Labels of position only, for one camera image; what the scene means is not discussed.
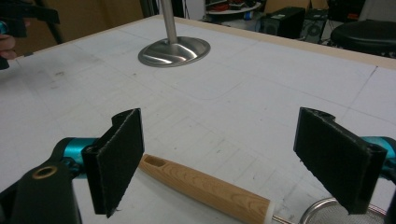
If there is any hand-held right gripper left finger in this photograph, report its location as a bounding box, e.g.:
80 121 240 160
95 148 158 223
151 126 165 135
62 107 145 218

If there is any metal stand with round base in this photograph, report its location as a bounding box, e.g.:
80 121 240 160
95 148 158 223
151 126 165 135
137 0 211 68

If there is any brown cardboard panel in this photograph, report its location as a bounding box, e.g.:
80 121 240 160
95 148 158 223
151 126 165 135
13 0 145 58

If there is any black round stool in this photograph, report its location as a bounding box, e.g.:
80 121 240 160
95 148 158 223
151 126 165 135
330 19 396 59

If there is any metal strainer with wooden handle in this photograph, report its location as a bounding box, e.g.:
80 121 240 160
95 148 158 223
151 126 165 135
138 153 389 224

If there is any black tripod leg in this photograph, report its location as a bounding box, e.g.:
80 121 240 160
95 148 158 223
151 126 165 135
34 0 65 45

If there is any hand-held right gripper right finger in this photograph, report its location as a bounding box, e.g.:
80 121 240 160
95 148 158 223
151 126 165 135
293 106 396 216

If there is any black computer tower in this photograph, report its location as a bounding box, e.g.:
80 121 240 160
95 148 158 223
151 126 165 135
260 7 306 40

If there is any round white table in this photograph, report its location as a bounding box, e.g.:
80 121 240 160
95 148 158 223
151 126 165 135
205 0 262 17

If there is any grey computer case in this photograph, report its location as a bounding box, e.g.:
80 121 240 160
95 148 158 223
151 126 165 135
300 8 332 45

